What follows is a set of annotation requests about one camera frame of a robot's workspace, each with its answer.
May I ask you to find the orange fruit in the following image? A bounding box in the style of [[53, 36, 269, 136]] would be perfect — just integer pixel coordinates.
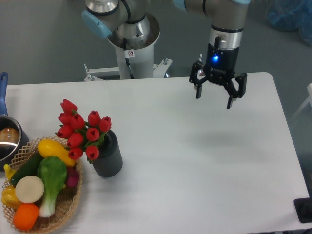
[[13, 203, 39, 231]]

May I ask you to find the green bok choy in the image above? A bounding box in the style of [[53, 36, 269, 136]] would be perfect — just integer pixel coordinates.
[[38, 156, 67, 218]]

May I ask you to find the red tulip bouquet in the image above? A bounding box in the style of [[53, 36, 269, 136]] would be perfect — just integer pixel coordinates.
[[56, 99, 112, 163]]

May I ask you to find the green cucumber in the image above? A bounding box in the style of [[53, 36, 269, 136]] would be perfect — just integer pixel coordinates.
[[10, 151, 43, 187]]

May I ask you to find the blue plastic bag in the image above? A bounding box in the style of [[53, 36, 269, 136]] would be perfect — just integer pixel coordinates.
[[265, 0, 312, 46]]

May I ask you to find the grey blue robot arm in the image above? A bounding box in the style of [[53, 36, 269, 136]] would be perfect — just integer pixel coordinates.
[[81, 0, 249, 107]]

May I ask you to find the purple red radish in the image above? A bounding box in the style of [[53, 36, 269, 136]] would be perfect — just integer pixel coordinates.
[[65, 167, 79, 188]]

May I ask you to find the yellow squash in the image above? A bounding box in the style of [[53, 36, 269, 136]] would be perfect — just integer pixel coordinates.
[[37, 139, 76, 167]]

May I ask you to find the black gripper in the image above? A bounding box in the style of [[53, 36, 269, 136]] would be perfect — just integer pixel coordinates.
[[189, 44, 247, 109]]

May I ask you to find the black device at edge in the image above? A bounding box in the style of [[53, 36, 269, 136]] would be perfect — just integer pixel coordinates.
[[293, 197, 312, 223]]

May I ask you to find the yellow banana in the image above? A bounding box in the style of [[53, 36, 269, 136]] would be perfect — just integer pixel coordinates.
[[3, 164, 17, 181]]

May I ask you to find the yellow bell pepper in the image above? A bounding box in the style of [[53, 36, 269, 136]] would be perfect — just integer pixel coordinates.
[[1, 185, 22, 210]]

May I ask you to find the black cable on pedestal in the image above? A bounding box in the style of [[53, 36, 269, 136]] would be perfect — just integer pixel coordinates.
[[123, 38, 135, 80]]

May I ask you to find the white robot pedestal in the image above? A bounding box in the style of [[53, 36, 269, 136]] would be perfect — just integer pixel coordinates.
[[84, 13, 173, 81]]

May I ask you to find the white furniture piece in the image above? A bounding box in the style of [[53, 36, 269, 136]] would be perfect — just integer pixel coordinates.
[[292, 83, 312, 119]]

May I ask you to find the white round radish slice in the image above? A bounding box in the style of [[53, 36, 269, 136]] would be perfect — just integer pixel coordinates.
[[15, 175, 44, 203]]

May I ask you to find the woven wicker basket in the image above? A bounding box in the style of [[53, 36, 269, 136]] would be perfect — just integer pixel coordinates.
[[0, 136, 82, 234]]

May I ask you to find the dark grey ribbed vase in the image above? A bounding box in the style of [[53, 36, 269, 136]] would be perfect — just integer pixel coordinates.
[[92, 130, 123, 178]]

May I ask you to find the blue handled saucepan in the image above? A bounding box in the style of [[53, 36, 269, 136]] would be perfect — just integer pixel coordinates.
[[0, 72, 29, 172]]

